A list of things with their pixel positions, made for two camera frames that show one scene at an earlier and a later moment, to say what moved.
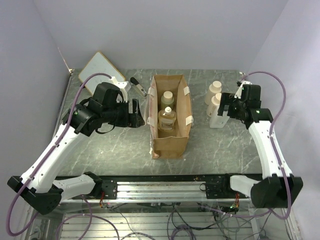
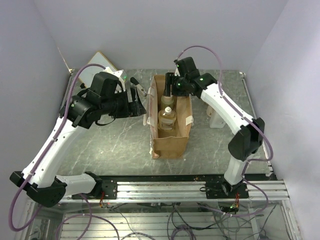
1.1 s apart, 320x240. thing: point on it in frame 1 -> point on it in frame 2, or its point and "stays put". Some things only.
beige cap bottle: (167, 100) stays put
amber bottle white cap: (167, 118) stays put
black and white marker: (134, 81) stays put
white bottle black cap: (217, 121) stays put
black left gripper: (135, 119) -> (135, 107)
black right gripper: (228, 99) -> (170, 78)
